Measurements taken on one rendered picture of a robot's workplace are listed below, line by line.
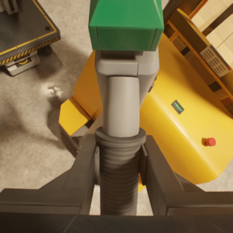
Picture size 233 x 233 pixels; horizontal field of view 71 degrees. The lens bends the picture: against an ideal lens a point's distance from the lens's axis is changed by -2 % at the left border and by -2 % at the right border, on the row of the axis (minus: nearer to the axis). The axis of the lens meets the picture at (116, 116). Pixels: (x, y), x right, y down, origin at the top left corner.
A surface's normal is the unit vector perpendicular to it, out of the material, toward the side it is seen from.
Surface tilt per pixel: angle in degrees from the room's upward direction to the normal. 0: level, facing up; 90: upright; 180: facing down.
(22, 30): 0
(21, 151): 0
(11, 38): 0
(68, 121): 22
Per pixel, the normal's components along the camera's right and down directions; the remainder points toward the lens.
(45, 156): 0.29, -0.25
